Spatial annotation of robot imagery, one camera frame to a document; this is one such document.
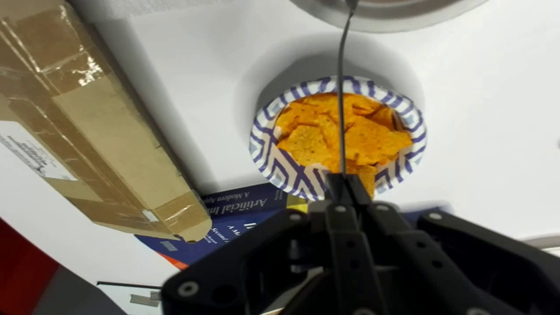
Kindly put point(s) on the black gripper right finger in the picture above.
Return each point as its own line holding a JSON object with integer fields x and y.
{"x": 403, "y": 271}

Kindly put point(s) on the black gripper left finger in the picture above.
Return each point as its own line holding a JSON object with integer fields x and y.
{"x": 350, "y": 250}

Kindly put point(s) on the patterned paper bowl with chips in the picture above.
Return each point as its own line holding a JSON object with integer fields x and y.
{"x": 315, "y": 128}

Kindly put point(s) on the white bowl with cereal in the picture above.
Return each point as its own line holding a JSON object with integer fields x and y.
{"x": 387, "y": 16}

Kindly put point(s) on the blue book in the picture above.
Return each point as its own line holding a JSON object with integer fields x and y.
{"x": 233, "y": 212}

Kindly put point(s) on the brown cardboard box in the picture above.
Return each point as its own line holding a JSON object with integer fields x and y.
{"x": 69, "y": 116}

